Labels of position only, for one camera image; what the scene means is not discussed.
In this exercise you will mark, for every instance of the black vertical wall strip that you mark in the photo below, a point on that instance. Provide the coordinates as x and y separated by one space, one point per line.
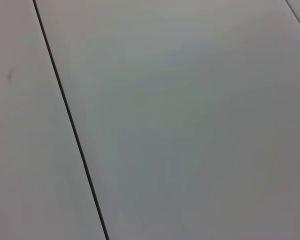
70 120

